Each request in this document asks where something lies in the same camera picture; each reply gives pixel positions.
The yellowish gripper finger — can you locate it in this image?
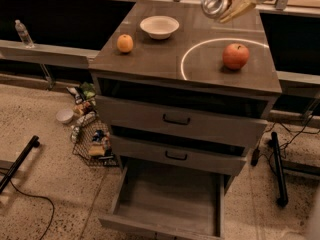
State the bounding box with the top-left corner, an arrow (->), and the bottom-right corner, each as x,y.
218,0 -> 257,23

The grey drawer cabinet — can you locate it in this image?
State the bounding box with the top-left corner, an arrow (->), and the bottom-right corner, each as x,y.
88,1 -> 283,240

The top grey drawer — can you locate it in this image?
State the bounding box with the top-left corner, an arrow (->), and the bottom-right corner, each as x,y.
96,95 -> 266,147

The middle grey drawer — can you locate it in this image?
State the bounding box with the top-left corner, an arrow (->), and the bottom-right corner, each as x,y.
111,135 -> 246,176

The open bottom grey drawer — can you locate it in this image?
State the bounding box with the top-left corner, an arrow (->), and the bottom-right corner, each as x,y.
99,159 -> 224,240

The red apple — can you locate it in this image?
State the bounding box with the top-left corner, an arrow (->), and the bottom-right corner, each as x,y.
222,43 -> 250,70

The white bowl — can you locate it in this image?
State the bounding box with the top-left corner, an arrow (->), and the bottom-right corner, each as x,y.
140,16 -> 179,40

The orange fruit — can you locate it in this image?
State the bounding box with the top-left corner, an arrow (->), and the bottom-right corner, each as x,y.
117,34 -> 133,53

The green snack bag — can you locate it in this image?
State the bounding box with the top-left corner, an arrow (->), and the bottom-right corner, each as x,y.
80,82 -> 96,99

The blue packaged item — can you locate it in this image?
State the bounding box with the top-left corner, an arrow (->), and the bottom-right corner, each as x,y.
92,129 -> 106,142

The small white cup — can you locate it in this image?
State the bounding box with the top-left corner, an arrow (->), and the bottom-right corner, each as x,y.
56,109 -> 74,124

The clear water bottle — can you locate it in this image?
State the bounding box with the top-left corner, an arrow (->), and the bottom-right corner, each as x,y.
15,20 -> 34,48

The grey side shelf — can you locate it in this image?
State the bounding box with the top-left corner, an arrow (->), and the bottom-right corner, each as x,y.
0,40 -> 98,69

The black bar left floor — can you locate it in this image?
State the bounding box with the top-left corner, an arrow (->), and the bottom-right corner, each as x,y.
0,135 -> 40,194

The black cable right floor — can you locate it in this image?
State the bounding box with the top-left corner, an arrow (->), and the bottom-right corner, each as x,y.
259,113 -> 320,175

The black cable floor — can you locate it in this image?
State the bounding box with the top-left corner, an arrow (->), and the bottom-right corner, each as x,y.
259,113 -> 320,175
0,170 -> 56,240

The black wire basket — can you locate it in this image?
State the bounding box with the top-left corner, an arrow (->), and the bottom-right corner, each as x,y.
71,119 -> 118,167

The black cable left floor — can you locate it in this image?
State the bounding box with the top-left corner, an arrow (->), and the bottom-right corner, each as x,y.
0,170 -> 56,240

